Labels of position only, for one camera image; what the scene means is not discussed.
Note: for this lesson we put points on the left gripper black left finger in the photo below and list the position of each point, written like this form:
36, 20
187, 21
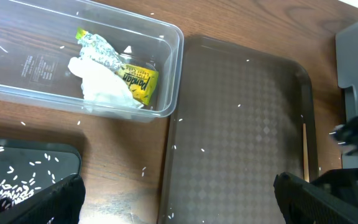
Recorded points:
58, 203

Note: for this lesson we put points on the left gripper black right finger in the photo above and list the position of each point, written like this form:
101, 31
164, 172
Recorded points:
301, 202

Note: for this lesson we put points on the white rice grains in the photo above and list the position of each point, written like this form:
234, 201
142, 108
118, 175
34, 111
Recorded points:
24, 173

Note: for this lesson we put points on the white tissue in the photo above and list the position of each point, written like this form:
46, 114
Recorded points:
101, 85

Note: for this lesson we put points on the yellow silver snack wrapper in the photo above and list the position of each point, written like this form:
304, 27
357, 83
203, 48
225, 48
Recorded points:
140, 81

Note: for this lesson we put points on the grey dishwasher rack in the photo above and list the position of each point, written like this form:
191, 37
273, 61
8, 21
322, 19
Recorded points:
353, 62

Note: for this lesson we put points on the black plastic tray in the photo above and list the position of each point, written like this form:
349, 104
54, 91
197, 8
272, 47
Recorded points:
71, 160

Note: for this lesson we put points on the dark brown serving tray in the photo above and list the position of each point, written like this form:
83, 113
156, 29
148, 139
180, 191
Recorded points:
242, 117

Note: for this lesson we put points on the clear plastic bin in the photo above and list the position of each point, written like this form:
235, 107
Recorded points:
38, 39

